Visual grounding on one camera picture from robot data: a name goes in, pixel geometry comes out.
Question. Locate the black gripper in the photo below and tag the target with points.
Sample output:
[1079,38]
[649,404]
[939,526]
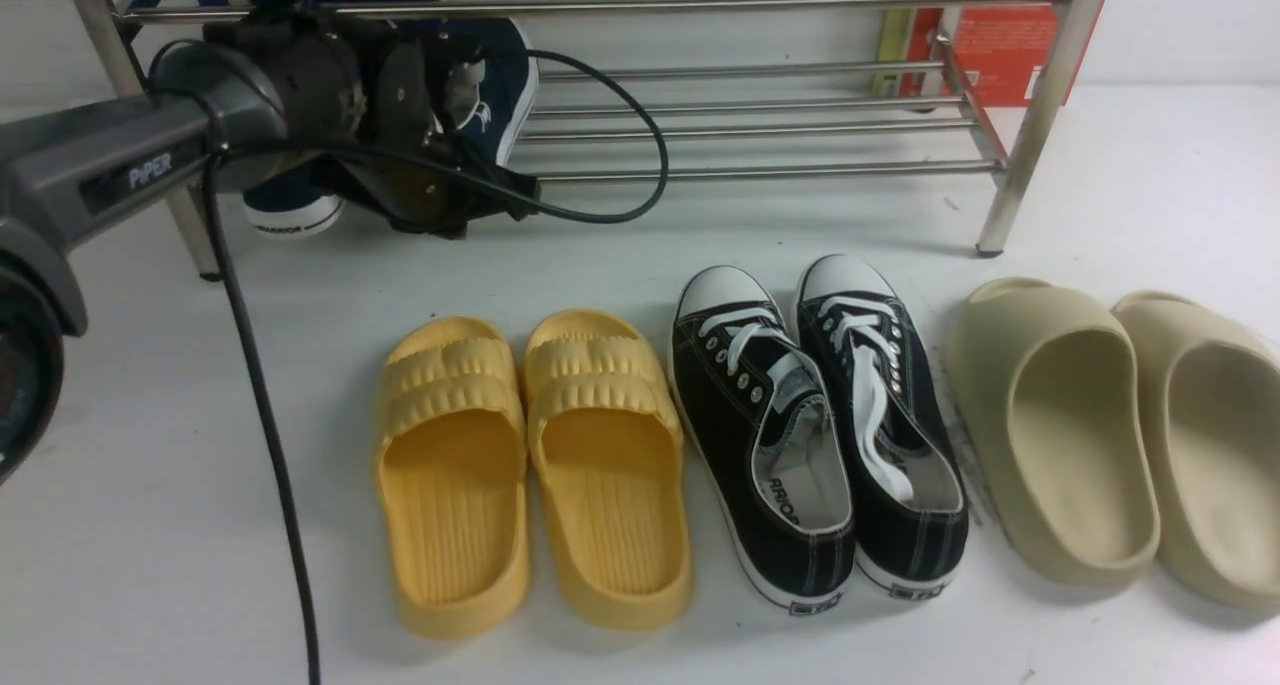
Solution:
[400,114]

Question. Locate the left black canvas sneaker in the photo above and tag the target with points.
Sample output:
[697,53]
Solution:
[757,410]

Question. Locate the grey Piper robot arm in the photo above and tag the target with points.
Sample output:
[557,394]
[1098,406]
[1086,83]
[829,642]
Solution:
[356,103]

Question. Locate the black canvas sneaker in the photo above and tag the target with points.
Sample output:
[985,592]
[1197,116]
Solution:
[911,508]
[757,410]

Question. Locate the right black canvas sneaker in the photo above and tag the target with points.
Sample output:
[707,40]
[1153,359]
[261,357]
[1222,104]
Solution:
[911,508]

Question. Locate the yellow rubber slipper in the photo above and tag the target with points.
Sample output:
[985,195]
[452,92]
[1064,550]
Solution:
[449,461]
[607,444]

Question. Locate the right yellow rubber slipper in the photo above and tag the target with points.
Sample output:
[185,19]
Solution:
[607,444]

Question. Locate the left yellow rubber slipper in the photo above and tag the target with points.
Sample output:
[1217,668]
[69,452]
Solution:
[449,461]

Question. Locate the stainless steel shoe rack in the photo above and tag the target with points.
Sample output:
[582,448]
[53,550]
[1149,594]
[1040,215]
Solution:
[754,70]

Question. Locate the red orange box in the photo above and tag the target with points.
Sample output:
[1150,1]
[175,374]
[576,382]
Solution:
[1003,51]

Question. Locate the beige foam slide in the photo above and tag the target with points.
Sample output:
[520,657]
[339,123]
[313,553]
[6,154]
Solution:
[1208,397]
[1045,381]

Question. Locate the left beige foam slide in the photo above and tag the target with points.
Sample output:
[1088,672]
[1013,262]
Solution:
[1045,381]

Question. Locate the navy slip-on shoe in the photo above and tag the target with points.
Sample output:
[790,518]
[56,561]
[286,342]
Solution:
[487,102]
[291,205]

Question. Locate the right beige foam slide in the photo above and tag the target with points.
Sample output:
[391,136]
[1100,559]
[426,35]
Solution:
[1208,397]

